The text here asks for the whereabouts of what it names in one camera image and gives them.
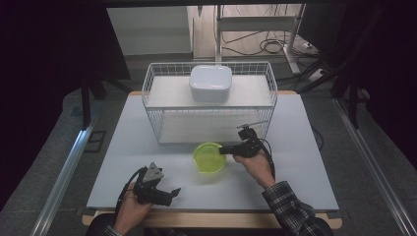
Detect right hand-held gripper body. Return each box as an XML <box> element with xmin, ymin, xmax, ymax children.
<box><xmin>229</xmin><ymin>119</ymin><xmax>269</xmax><ymax>159</ymax></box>

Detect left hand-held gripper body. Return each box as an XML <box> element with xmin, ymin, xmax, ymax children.
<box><xmin>132</xmin><ymin>161</ymin><xmax>173</xmax><ymax>207</ymax></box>

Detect yellow-green plastic bowl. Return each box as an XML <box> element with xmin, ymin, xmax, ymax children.
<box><xmin>192</xmin><ymin>142</ymin><xmax>227</xmax><ymax>175</ymax></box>

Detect white lidded food container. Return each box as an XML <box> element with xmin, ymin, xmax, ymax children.
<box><xmin>189</xmin><ymin>64</ymin><xmax>233</xmax><ymax>103</ymax></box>

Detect white wire shelf rack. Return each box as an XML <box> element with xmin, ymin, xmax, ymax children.
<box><xmin>142</xmin><ymin>61</ymin><xmax>278</xmax><ymax>146</ymax></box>

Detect person's right hand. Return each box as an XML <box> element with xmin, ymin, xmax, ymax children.
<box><xmin>232</xmin><ymin>149</ymin><xmax>276</xmax><ymax>190</ymax></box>

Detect person's left hand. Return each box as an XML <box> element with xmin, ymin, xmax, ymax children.
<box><xmin>113</xmin><ymin>181</ymin><xmax>154</xmax><ymax>236</ymax></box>

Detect black metal stand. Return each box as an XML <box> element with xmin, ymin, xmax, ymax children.
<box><xmin>79</xmin><ymin>74</ymin><xmax>133</xmax><ymax>130</ymax></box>
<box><xmin>329</xmin><ymin>65</ymin><xmax>363</xmax><ymax>130</ymax></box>

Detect white panel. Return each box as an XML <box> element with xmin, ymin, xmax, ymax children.
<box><xmin>106</xmin><ymin>6</ymin><xmax>194</xmax><ymax>57</ymax></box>

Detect dark curtain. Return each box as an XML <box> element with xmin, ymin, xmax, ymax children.
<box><xmin>0</xmin><ymin>0</ymin><xmax>132</xmax><ymax>210</ymax></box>
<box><xmin>328</xmin><ymin>0</ymin><xmax>417</xmax><ymax>162</ymax></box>

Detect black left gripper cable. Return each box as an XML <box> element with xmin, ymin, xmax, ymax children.
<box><xmin>113</xmin><ymin>166</ymin><xmax>148</xmax><ymax>219</ymax></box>

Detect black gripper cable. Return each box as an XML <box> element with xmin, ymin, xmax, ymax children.
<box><xmin>113</xmin><ymin>166</ymin><xmax>148</xmax><ymax>219</ymax></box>
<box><xmin>257</xmin><ymin>137</ymin><xmax>277</xmax><ymax>181</ymax></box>

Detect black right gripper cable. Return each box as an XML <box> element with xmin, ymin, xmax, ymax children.
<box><xmin>257</xmin><ymin>137</ymin><xmax>277</xmax><ymax>181</ymax></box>

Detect black floor tile frame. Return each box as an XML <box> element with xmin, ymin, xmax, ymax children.
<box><xmin>84</xmin><ymin>130</ymin><xmax>107</xmax><ymax>153</ymax></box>

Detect aluminium rail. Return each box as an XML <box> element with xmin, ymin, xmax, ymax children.
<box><xmin>331</xmin><ymin>97</ymin><xmax>417</xmax><ymax>236</ymax></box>
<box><xmin>30</xmin><ymin>126</ymin><xmax>96</xmax><ymax>236</ymax></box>

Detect black floor cables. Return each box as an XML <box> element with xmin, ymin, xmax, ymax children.
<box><xmin>221</xmin><ymin>29</ymin><xmax>318</xmax><ymax>57</ymax></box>

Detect white metal desk frame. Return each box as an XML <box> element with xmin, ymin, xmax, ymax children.
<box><xmin>213</xmin><ymin>3</ymin><xmax>307</xmax><ymax>75</ymax></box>

